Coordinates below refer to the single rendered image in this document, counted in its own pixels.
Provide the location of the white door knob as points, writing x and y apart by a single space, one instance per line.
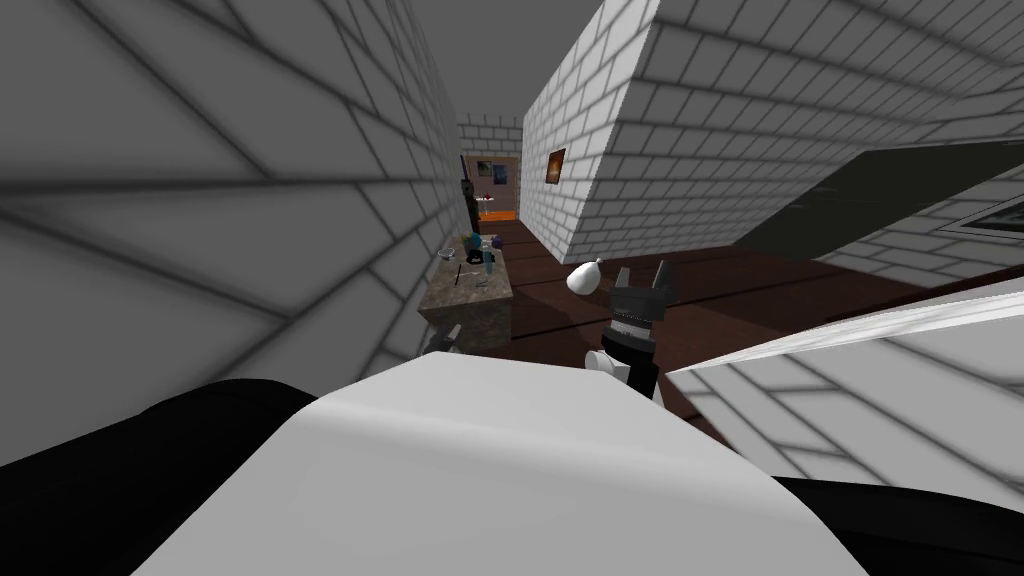
583 278

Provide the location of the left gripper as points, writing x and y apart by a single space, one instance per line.
442 342

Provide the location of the orange wall picture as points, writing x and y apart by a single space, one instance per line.
555 166

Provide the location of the dark framed window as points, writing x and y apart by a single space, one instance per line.
992 218

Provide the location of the stone table with small items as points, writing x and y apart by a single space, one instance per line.
472 300

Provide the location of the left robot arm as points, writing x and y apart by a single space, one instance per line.
120 480

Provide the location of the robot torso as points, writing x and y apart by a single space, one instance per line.
496 472

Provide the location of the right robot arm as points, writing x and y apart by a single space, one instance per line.
636 356

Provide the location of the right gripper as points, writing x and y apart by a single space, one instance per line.
638 304

